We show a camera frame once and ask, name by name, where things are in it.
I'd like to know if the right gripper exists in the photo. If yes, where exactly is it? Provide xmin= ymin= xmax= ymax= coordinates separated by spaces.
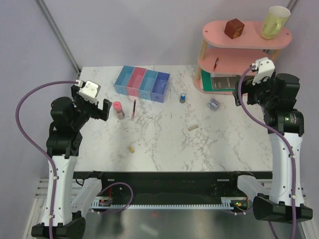
xmin=233 ymin=73 xmax=277 ymax=110

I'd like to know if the clear paperclip box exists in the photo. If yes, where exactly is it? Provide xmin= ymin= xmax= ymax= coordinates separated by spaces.
xmin=208 ymin=98 xmax=220 ymax=111

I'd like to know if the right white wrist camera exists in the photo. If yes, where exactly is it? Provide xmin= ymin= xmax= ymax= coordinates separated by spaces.
xmin=251 ymin=57 xmax=275 ymax=85

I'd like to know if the blue cap stamp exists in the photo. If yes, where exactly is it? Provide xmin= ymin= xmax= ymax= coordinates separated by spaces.
xmin=179 ymin=93 xmax=186 ymax=104

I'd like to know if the yellow green mug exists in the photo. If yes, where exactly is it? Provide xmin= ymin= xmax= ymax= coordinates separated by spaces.
xmin=261 ymin=5 xmax=291 ymax=40

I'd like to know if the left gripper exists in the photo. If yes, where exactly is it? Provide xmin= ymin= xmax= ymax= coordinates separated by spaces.
xmin=71 ymin=85 xmax=111 ymax=129

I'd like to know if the light blue drawer bin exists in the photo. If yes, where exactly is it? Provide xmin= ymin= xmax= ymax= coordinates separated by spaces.
xmin=114 ymin=66 xmax=135 ymax=95

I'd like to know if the purple drawer bin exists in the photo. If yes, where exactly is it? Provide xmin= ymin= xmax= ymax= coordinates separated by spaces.
xmin=151 ymin=72 xmax=170 ymax=103

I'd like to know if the cyan drawer bin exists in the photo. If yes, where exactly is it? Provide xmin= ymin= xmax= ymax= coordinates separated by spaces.
xmin=139 ymin=70 xmax=158 ymax=100

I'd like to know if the pink cap bottle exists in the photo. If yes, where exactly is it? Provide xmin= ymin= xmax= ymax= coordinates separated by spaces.
xmin=113 ymin=101 xmax=125 ymax=120

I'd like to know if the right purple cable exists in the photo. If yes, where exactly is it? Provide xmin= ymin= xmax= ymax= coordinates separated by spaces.
xmin=235 ymin=65 xmax=299 ymax=239

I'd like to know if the brown cube box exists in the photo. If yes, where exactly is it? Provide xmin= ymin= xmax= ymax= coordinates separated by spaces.
xmin=224 ymin=18 xmax=245 ymax=39

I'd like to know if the pink three tier shelf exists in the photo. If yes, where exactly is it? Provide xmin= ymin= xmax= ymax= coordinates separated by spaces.
xmin=193 ymin=20 xmax=293 ymax=94

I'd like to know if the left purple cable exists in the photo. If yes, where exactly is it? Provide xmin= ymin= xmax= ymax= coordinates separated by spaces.
xmin=15 ymin=80 xmax=78 ymax=239

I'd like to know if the dark setup guide booklet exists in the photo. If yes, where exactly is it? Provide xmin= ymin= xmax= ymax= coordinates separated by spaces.
xmin=211 ymin=76 xmax=241 ymax=92

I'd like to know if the green folder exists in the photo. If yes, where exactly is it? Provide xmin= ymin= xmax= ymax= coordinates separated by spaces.
xmin=201 ymin=70 xmax=216 ymax=92

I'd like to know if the white cable duct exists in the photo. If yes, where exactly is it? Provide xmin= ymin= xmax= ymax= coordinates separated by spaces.
xmin=90 ymin=198 xmax=234 ymax=210

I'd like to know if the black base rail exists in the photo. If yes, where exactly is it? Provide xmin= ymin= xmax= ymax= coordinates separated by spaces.
xmin=73 ymin=171 xmax=272 ymax=205

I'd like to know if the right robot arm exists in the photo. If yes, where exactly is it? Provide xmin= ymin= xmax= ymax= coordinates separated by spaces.
xmin=228 ymin=73 xmax=313 ymax=223

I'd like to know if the white chalk stick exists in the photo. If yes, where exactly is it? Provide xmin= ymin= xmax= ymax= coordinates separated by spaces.
xmin=188 ymin=124 xmax=199 ymax=131

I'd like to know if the purple cable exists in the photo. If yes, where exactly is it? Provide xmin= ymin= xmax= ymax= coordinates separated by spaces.
xmin=15 ymin=80 xmax=78 ymax=239
xmin=235 ymin=65 xmax=299 ymax=239

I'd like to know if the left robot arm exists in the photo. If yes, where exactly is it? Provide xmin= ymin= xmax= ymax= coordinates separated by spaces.
xmin=31 ymin=81 xmax=112 ymax=239

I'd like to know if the pink drawer bin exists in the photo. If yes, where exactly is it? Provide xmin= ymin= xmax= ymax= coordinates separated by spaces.
xmin=126 ymin=67 xmax=146 ymax=97

